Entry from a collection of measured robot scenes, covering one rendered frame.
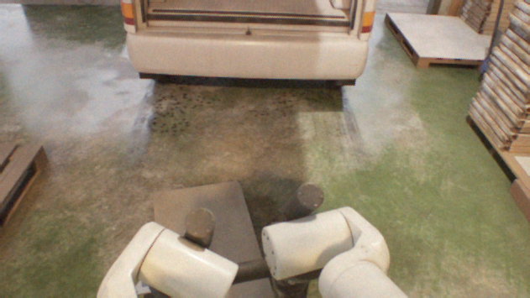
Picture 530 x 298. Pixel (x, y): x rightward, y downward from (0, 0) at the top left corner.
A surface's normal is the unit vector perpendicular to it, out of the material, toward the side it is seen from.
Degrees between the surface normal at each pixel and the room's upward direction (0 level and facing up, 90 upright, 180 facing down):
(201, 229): 30
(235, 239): 0
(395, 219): 0
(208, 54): 87
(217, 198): 0
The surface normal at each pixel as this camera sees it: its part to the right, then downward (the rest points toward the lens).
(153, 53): -0.07, 0.58
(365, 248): -0.10, -0.94
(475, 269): 0.04, -0.79
